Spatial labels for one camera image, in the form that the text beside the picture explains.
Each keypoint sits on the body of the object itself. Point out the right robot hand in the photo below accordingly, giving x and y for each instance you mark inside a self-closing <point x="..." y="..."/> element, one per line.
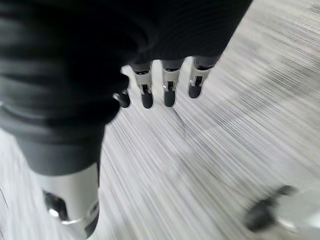
<point x="75" y="62"/>

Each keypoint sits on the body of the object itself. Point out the robot's dark foot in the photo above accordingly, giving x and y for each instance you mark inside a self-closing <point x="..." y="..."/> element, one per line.
<point x="268" y="208"/>

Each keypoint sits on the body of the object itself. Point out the robot's silver leg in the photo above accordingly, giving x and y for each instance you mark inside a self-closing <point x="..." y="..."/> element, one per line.
<point x="300" y="212"/>

